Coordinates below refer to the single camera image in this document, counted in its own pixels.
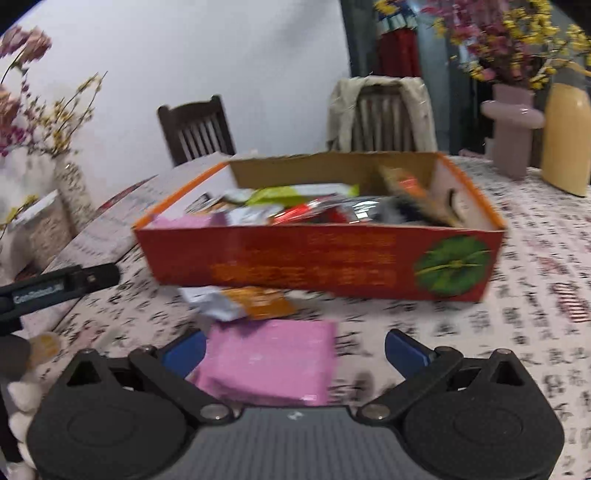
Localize clear plastic grain container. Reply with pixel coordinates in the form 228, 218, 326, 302
0, 189, 72, 278

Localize green white snack packet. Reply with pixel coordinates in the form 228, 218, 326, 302
226, 184, 360, 208

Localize chair with beige jacket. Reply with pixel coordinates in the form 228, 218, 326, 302
327, 76, 438, 153

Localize long orange snack packet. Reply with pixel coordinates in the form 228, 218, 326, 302
379, 165, 432, 204

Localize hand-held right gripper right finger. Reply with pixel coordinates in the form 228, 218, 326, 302
359, 329, 529, 425

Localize silver snack packet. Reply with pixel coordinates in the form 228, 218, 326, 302
346, 198, 398, 222

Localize yellow thermos jug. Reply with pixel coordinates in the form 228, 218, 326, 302
540, 62, 591, 198

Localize small red candy packet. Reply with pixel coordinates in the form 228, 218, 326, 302
272, 200, 347, 226

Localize pink yellow flower bouquet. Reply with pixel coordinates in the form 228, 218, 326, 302
422, 0, 591, 90

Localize red cardboard box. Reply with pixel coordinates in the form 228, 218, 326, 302
133, 151, 508, 303

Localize yellow flower sprig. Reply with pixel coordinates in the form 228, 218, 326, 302
0, 194, 40, 238

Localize floral ceramic vase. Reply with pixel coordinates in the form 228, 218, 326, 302
53, 152, 95, 236

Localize hanging red garment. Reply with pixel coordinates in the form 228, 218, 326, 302
376, 0, 423, 77

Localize dark wooden chair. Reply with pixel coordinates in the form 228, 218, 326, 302
157, 95, 236, 167

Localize white orange-print snack packet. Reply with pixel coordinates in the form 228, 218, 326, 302
179, 285, 296, 321

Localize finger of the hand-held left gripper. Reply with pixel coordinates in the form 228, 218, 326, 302
69, 263, 122, 292

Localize small pink snack packet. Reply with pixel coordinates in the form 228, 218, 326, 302
190, 318, 339, 407

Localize pink vase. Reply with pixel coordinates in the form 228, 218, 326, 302
480, 84, 546, 181

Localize pink yellow flower branches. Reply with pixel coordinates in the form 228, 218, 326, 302
0, 25, 107, 160

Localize wooden chair under jacket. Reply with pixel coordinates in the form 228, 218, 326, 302
351, 85, 416, 153

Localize large pink snack packet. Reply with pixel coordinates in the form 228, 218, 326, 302
148, 213, 227, 229

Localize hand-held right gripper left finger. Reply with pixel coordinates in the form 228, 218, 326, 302
65, 329, 232, 424

